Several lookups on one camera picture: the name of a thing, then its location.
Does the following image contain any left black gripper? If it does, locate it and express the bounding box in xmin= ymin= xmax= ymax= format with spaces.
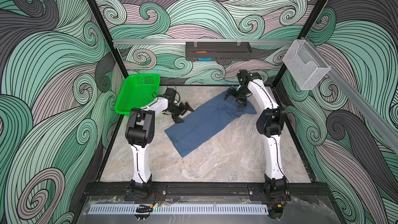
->
xmin=167 ymin=103 xmax=193 ymax=124

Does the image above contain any blue t-shirt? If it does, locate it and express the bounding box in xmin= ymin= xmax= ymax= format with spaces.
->
xmin=165 ymin=91 xmax=257 ymax=158

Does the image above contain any green plastic basket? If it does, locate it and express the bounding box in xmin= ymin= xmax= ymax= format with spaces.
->
xmin=115 ymin=74 xmax=161 ymax=116

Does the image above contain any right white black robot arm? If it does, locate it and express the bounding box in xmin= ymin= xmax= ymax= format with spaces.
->
xmin=225 ymin=69 xmax=289 ymax=198

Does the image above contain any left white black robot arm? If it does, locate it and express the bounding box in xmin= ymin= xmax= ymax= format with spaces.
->
xmin=125 ymin=88 xmax=194 ymax=197

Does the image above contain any black wall tray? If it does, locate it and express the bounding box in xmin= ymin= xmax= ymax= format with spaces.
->
xmin=185 ymin=42 xmax=253 ymax=63

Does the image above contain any clear acrylic wall holder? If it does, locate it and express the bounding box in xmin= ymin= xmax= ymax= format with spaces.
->
xmin=283 ymin=39 xmax=331 ymax=90

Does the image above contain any aluminium back rail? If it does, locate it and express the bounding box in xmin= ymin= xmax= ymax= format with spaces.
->
xmin=113 ymin=38 xmax=294 ymax=46

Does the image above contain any aluminium rail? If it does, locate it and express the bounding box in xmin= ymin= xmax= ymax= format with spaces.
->
xmin=302 ymin=37 xmax=398 ymax=153
xmin=113 ymin=38 xmax=294 ymax=46

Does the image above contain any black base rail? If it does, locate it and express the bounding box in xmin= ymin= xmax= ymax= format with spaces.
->
xmin=83 ymin=182 xmax=331 ymax=202

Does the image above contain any white slotted cable duct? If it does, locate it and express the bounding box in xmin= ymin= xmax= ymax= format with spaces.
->
xmin=88 ymin=203 xmax=268 ymax=215

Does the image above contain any aluminium right rail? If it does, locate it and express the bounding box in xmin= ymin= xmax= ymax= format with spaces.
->
xmin=302 ymin=37 xmax=398 ymax=153

